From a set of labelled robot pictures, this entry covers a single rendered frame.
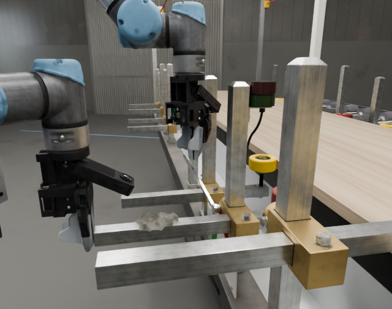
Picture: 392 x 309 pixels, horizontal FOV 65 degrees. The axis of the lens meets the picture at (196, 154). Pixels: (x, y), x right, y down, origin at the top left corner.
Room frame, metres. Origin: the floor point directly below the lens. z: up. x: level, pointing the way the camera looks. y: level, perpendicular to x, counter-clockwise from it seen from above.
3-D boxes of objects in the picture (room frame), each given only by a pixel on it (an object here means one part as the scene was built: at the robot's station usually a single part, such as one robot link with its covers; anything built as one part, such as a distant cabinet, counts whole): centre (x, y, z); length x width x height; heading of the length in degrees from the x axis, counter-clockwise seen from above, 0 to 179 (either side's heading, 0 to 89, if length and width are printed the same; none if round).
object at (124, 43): (0.73, 0.11, 1.24); 0.11 x 0.11 x 0.08; 6
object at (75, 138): (0.53, 0.23, 1.05); 0.08 x 0.08 x 0.05
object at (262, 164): (0.87, -0.20, 0.85); 0.08 x 0.08 x 0.11
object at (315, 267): (0.37, -0.14, 0.94); 0.13 x 0.06 x 0.05; 11
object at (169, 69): (1.86, 0.15, 0.93); 0.03 x 0.03 x 0.48; 11
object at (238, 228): (0.61, -0.09, 0.85); 0.13 x 0.06 x 0.05; 11
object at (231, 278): (0.66, -0.06, 0.75); 0.26 x 0.01 x 0.10; 11
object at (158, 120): (2.06, 0.24, 0.80); 0.43 x 0.03 x 0.04; 101
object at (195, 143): (0.74, 0.00, 0.98); 0.06 x 0.03 x 0.09; 143
